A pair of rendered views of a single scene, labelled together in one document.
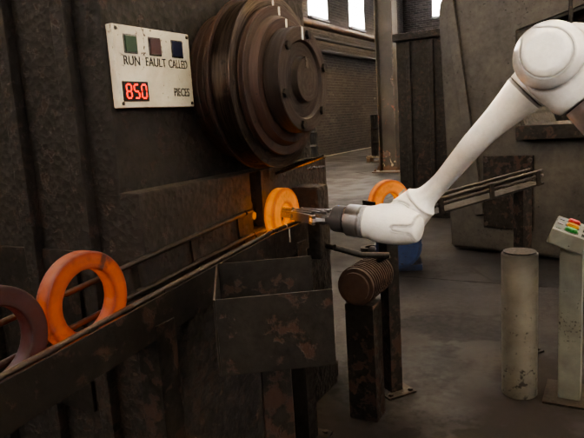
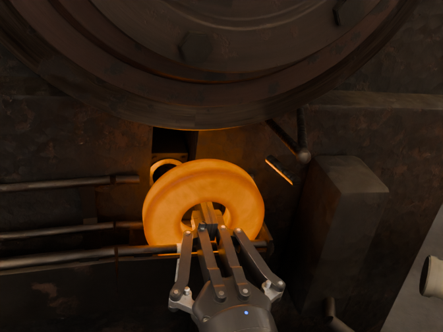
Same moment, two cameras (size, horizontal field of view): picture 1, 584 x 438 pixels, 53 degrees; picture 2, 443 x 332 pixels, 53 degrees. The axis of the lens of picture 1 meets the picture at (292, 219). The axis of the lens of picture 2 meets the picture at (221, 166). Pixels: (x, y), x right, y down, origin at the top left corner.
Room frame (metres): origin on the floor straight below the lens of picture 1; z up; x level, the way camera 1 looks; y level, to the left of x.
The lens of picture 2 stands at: (1.37, -0.30, 1.09)
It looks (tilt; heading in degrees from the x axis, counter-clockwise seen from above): 31 degrees down; 42
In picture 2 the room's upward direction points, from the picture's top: 9 degrees clockwise
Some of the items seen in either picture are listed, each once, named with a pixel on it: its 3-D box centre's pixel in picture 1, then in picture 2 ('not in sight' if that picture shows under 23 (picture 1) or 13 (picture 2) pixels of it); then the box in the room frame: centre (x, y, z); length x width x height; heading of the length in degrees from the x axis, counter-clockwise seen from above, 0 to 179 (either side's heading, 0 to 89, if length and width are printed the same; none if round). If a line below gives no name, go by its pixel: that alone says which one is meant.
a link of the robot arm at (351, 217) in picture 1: (355, 220); not in sight; (1.59, -0.18, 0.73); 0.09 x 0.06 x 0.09; 151
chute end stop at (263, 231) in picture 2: not in sight; (258, 240); (1.78, -0.01, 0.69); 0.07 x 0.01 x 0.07; 61
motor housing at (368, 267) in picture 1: (368, 336); not in sight; (1.89, -0.24, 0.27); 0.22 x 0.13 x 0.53; 151
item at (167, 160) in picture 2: not in sight; (155, 128); (1.79, 0.26, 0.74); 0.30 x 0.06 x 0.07; 61
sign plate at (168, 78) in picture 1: (154, 69); not in sight; (1.43, 0.30, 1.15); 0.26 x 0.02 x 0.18; 151
